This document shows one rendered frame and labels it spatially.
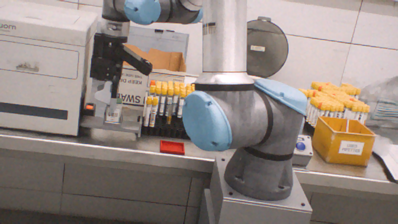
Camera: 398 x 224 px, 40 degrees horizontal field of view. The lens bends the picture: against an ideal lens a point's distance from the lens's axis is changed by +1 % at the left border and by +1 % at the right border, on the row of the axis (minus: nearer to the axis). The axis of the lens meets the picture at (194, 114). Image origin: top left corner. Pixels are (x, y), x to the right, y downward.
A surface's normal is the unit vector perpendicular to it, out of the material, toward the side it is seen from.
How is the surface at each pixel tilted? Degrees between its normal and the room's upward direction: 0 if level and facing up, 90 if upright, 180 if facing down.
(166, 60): 88
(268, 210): 90
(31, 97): 90
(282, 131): 99
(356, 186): 90
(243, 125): 80
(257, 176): 74
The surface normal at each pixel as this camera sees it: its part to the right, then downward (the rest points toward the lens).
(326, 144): -0.98, -0.10
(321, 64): 0.06, 0.33
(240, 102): 0.50, 0.09
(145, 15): 0.56, 0.35
